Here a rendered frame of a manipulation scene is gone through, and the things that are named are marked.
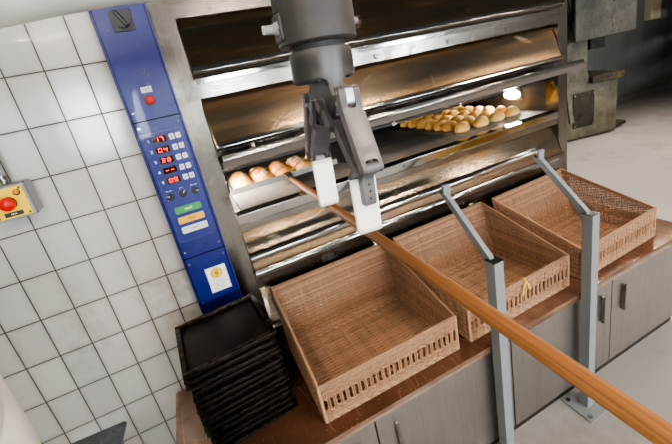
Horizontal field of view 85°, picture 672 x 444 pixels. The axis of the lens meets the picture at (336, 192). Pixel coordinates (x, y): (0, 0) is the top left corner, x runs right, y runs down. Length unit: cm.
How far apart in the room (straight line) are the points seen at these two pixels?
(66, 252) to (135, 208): 25
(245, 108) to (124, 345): 98
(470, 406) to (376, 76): 135
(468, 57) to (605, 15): 418
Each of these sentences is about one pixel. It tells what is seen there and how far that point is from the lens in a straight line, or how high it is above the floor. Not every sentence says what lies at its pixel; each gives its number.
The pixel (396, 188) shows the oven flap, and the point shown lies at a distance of 173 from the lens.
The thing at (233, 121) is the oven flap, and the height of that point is 153.
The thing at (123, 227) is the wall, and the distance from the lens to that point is 146.
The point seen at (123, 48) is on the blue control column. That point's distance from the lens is 137.
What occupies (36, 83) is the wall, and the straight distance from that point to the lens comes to 144.
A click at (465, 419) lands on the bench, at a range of 170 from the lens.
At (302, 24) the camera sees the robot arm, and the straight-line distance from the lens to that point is 42.
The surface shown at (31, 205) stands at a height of 144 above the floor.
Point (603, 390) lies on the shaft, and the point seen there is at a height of 120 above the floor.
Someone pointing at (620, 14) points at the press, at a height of 157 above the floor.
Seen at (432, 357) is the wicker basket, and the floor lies 61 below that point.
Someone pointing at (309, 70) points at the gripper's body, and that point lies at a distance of 43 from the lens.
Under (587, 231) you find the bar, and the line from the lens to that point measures 167.
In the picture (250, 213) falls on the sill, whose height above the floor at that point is 118.
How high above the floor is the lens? 164
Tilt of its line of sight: 18 degrees down
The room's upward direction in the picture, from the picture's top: 12 degrees counter-clockwise
